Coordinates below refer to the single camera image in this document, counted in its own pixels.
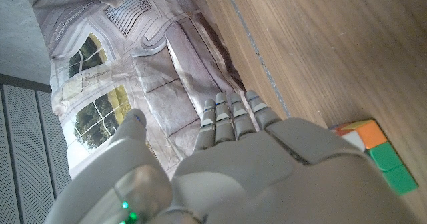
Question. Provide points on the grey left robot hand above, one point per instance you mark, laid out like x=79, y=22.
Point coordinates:
x=253, y=170

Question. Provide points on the multicoloured puzzle cube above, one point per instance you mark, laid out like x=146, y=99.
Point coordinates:
x=383, y=154

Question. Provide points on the printed sofa room backdrop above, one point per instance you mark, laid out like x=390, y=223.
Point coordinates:
x=160, y=70

